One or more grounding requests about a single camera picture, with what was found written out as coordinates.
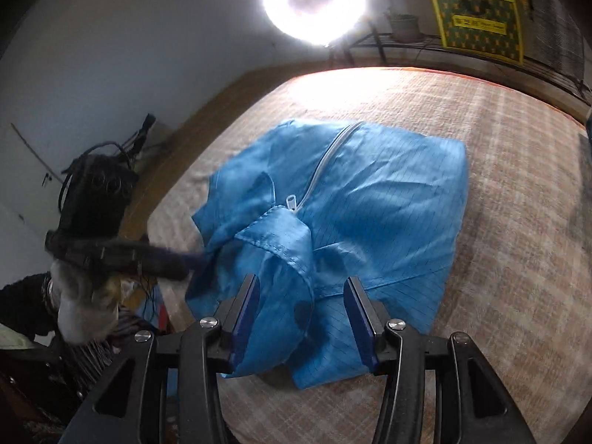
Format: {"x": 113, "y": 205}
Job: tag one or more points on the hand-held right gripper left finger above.
{"x": 245, "y": 319}

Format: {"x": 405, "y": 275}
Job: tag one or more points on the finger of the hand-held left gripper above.
{"x": 166, "y": 261}

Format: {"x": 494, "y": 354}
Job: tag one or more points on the light blue zip jacket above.
{"x": 379, "y": 222}

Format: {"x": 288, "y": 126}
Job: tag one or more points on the person's striped dark clothing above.
{"x": 92, "y": 360}

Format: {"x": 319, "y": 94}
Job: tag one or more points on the yellow green patterned box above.
{"x": 481, "y": 32}

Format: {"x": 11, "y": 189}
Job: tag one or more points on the beige plaid blanket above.
{"x": 508, "y": 286}

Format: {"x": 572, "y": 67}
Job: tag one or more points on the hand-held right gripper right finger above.
{"x": 360, "y": 323}

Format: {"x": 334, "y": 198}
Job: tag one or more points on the black metal clothes rack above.
{"x": 555, "y": 78}

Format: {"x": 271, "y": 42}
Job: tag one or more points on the dark pot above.
{"x": 403, "y": 27}

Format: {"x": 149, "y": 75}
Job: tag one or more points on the person's left hand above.
{"x": 83, "y": 310}

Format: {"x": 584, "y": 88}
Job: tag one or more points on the person's left forearm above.
{"x": 23, "y": 305}

